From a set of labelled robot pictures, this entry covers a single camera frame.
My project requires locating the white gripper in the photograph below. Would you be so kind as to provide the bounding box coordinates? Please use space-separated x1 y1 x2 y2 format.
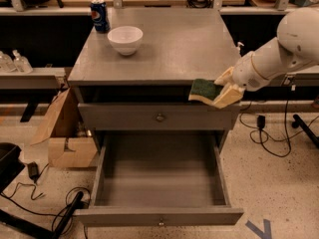
213 52 270 109

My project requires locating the green and yellow sponge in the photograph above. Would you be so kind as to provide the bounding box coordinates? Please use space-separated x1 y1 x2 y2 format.
188 79 223 106

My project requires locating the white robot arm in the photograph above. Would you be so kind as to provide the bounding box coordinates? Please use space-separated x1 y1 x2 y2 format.
211 8 319 109

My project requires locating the grey wooden drawer cabinet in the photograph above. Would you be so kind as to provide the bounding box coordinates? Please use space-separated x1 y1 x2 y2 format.
69 8 240 147

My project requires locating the closed grey top drawer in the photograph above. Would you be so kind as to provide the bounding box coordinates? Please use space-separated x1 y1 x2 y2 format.
78 103 240 130

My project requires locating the open grey middle drawer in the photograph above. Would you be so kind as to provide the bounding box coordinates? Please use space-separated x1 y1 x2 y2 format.
77 131 243 227

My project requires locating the small white pump bottle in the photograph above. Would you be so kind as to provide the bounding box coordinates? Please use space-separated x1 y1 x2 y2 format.
236 42 244 56

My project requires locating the black power adapter right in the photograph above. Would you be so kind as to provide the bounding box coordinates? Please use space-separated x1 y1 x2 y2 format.
257 116 265 129

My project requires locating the black power adapter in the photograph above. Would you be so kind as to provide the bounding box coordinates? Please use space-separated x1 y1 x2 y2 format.
257 116 265 129
27 162 39 181

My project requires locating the black stand leg right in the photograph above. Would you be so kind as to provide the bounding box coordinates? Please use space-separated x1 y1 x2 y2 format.
292 115 319 148

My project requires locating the black stand leg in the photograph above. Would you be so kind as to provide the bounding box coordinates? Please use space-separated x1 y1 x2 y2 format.
0 191 84 239
292 115 319 148

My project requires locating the white ceramic bowl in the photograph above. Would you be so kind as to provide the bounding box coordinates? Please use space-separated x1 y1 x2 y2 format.
108 26 144 56

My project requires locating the blue Pepsi soda can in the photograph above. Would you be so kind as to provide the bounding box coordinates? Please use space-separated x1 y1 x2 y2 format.
90 0 110 33

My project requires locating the brown cardboard box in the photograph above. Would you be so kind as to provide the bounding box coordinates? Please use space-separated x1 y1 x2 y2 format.
31 89 98 168

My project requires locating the clear sanitizer pump bottle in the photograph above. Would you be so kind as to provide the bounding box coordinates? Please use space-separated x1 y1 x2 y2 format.
13 50 33 74

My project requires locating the black power adapter left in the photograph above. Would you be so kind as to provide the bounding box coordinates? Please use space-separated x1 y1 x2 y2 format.
27 162 39 181

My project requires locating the clear sanitizer bottle at edge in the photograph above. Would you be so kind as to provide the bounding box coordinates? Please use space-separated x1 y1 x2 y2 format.
0 51 16 72

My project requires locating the black bin at left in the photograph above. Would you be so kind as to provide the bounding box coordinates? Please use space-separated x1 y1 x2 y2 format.
0 142 25 192

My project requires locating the black stand leg left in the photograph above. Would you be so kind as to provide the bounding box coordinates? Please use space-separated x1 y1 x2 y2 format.
0 191 84 239

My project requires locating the black cable on right floor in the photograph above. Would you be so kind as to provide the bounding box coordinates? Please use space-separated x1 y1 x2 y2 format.
238 97 319 158

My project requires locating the black cable on floor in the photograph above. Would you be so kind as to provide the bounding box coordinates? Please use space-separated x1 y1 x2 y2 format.
0 162 92 239
238 97 319 158

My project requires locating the black cable on left floor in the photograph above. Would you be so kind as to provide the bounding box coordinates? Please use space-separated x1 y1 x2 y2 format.
0 162 92 239

